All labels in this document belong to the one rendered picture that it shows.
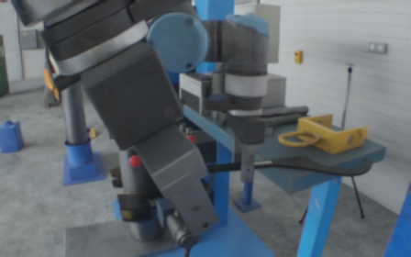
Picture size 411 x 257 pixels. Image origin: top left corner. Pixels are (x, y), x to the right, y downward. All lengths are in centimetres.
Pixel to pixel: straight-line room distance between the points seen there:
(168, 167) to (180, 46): 28
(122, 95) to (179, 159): 5
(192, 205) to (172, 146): 7
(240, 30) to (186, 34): 17
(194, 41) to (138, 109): 25
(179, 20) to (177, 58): 6
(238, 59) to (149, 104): 40
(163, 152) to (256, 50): 42
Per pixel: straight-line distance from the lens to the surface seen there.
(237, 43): 56
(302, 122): 87
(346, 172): 70
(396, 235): 131
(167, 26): 42
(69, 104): 275
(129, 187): 162
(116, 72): 16
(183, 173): 16
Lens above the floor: 137
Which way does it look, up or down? 19 degrees down
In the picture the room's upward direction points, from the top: straight up
